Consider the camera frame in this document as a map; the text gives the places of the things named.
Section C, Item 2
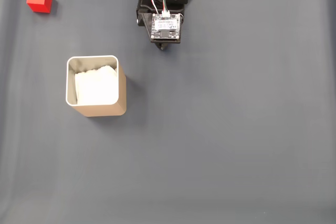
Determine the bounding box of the dark blue table mat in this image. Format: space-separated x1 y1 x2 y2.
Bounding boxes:
0 0 336 224

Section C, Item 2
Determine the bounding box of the white tissue paper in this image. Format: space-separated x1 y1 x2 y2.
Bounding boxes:
75 64 118 105

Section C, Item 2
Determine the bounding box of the beige square metal box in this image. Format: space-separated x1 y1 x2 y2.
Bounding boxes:
65 55 127 118

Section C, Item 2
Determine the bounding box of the camera circuit board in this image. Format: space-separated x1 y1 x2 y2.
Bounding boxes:
151 13 182 40

